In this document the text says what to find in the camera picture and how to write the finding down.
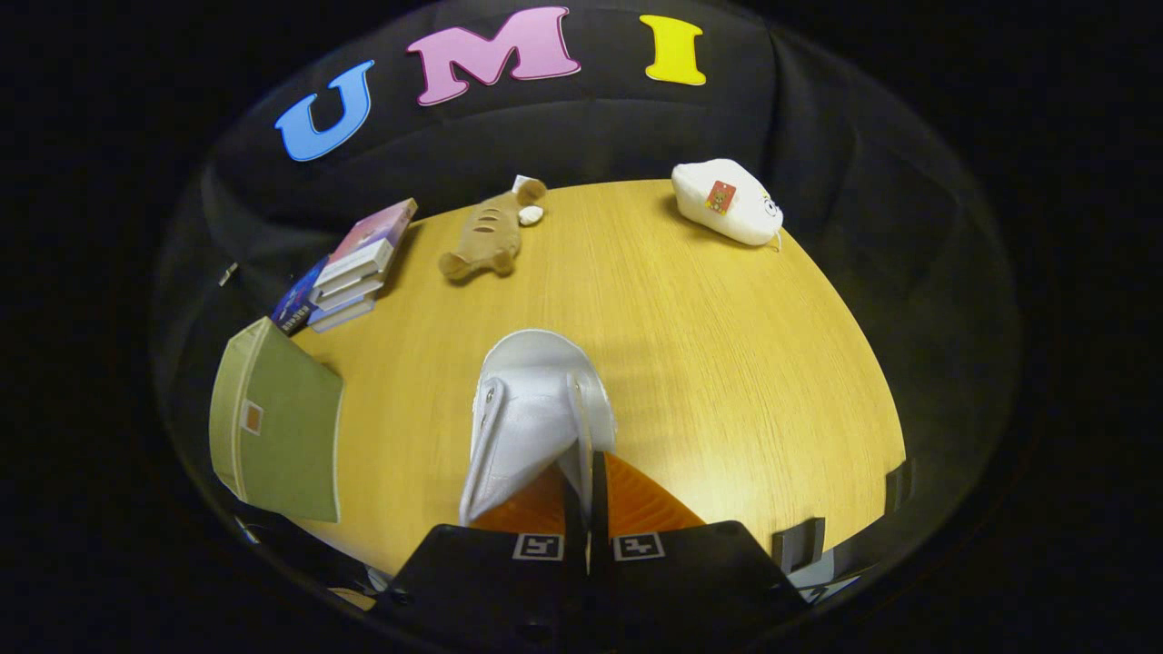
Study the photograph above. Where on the green fabric storage box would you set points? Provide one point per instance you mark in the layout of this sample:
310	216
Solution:
291	427

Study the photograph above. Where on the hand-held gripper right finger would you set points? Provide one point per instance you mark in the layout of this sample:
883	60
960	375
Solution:
600	509

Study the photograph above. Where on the white clip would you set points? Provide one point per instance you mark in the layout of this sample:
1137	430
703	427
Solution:
227	273

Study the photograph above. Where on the white paperback book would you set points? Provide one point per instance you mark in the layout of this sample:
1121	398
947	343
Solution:
350	292

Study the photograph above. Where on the lilac cover book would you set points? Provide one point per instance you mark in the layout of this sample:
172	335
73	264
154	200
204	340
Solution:
343	315

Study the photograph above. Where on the black table bracket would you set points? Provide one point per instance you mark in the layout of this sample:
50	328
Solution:
898	488
800	545

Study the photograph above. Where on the brown plush toy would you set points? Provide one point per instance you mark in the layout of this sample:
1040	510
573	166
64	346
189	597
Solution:
486	238

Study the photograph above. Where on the white plush toy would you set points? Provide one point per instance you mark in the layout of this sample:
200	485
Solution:
731	204

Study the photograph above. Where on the black backdrop cloth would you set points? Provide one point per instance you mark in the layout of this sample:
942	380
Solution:
591	127

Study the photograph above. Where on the dark blue book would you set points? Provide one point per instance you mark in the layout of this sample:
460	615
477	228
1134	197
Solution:
295	304

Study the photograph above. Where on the pink cover book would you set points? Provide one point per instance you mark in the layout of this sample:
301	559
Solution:
377	227

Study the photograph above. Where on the white canvas shoe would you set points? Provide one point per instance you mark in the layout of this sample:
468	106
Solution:
531	409

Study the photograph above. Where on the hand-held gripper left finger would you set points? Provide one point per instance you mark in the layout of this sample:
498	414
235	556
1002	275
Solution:
574	522

